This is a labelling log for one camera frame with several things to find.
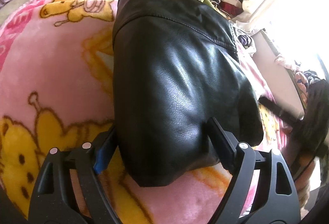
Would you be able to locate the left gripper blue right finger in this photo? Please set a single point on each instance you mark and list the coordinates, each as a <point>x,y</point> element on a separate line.
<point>275,200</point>

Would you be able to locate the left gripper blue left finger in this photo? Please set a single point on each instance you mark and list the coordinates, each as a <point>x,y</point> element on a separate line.
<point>53,199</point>

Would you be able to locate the black leather jacket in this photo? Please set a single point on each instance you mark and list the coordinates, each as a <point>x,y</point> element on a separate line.
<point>176,66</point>

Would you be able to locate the pink cartoon fleece blanket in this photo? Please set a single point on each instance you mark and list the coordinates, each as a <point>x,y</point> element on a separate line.
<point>57,91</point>

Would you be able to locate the patterned cloth bundle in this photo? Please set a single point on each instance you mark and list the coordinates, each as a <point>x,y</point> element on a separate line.
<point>246,41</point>

